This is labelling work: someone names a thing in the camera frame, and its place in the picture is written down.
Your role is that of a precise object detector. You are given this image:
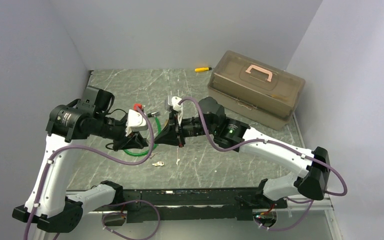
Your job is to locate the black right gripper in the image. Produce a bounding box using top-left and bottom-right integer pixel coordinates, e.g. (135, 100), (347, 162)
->
(153, 114), (216, 149)

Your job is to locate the green cable lock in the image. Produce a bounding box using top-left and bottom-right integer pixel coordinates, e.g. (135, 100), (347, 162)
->
(123, 111), (163, 158)

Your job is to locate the silver key bunch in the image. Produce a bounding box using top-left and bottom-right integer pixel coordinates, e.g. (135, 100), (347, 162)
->
(152, 161), (165, 167)

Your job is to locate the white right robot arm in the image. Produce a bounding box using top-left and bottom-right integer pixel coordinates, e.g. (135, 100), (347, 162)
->
(154, 96), (330, 208)

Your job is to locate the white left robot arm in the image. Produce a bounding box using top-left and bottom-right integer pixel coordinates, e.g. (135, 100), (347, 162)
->
(12, 86), (154, 233)

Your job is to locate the yellow screwdriver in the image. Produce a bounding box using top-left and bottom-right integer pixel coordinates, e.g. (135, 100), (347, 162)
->
(194, 67), (212, 73)

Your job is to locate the translucent brown toolbox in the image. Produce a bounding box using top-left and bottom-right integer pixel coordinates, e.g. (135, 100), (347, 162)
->
(207, 50), (306, 130)

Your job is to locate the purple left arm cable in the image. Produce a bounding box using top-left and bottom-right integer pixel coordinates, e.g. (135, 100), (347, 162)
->
(23, 110), (161, 240)

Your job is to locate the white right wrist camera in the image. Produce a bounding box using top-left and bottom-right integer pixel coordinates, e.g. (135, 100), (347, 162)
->
(164, 95), (184, 126)

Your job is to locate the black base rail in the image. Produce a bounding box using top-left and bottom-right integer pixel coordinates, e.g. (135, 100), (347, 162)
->
(97, 187), (288, 223)

